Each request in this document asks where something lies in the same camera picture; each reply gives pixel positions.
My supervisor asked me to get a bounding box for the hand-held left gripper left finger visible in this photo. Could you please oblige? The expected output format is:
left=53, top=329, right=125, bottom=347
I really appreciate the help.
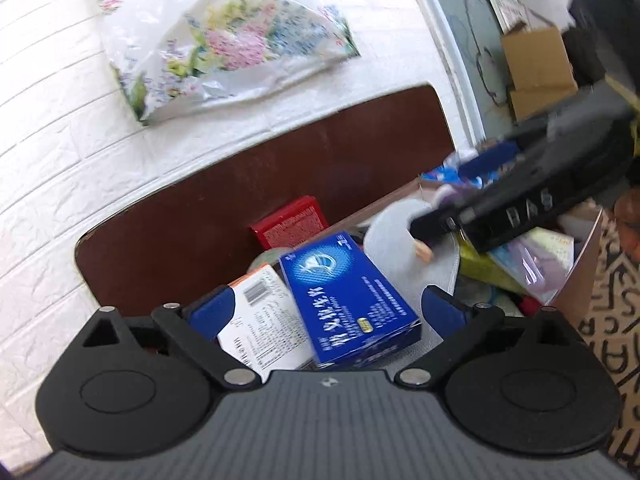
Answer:
left=80, top=284, right=262, bottom=389

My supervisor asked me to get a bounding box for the green packet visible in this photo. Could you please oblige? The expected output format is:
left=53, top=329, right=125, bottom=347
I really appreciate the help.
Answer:
left=457, top=240, right=523, bottom=296

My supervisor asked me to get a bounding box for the red dotted box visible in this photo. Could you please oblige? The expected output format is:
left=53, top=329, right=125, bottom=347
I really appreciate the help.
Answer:
left=250, top=195, right=331, bottom=251

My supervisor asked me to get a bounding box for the white shoe insole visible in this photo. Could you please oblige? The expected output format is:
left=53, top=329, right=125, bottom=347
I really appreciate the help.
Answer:
left=362, top=199, right=461, bottom=311

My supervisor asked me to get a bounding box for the brown cardboard box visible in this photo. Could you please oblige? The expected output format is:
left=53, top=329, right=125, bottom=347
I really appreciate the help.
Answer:
left=320, top=177, right=617, bottom=333

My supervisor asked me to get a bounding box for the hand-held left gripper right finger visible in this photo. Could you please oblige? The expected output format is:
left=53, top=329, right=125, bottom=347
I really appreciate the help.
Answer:
left=394, top=284, right=577, bottom=389

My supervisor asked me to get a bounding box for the dark cloth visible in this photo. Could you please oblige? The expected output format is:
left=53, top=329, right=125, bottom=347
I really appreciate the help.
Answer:
left=565, top=0, right=640, bottom=86

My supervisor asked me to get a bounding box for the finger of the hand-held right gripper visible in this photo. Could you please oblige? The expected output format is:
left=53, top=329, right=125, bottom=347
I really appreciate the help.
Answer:
left=410, top=202, right=472, bottom=247

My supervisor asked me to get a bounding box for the blue medicine box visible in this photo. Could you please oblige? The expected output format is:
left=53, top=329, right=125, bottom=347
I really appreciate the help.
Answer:
left=278, top=231, right=422, bottom=368

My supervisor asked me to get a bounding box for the white box with barcode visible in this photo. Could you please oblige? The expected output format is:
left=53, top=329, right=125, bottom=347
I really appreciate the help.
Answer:
left=216, top=264, right=315, bottom=372

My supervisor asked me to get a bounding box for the brown cardboard carton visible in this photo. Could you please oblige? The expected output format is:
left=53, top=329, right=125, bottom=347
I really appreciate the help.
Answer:
left=507, top=84, right=581, bottom=122
left=501, top=27, right=573, bottom=92

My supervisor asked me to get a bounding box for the translucent purple packet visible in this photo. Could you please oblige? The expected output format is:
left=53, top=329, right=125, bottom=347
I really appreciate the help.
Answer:
left=487, top=227, right=576, bottom=306

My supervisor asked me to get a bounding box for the blue printed packet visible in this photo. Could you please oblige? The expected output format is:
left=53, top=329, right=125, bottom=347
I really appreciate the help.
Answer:
left=420, top=140, right=521, bottom=193

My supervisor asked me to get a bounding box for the floral plastic bag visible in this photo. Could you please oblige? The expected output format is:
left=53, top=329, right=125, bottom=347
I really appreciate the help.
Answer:
left=90, top=0, right=361, bottom=126

